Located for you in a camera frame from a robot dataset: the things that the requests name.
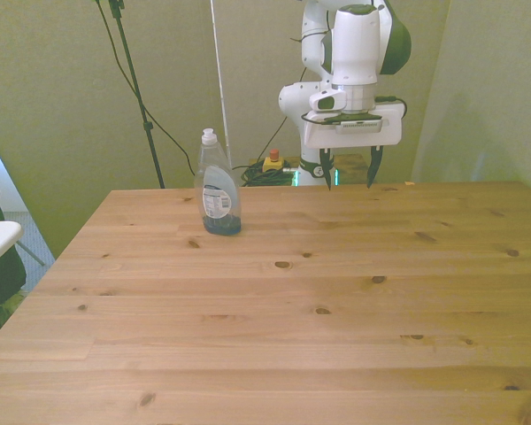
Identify yellow emergency stop button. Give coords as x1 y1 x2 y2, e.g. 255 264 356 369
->
263 149 286 174

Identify thin white pole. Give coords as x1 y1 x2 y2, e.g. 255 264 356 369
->
209 0 234 172

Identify clear dish soap bottle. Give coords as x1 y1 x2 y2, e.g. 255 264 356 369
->
193 127 243 236

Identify coiled black cable bundle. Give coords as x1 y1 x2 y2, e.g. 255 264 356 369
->
231 160 300 188

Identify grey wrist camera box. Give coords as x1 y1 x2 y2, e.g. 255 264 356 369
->
335 118 385 135

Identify black tripod stand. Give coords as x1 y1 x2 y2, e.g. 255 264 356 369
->
90 0 167 189

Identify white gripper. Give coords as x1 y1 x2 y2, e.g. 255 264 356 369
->
302 102 404 192

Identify thin black hanging cable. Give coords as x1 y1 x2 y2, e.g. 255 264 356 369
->
95 0 196 178

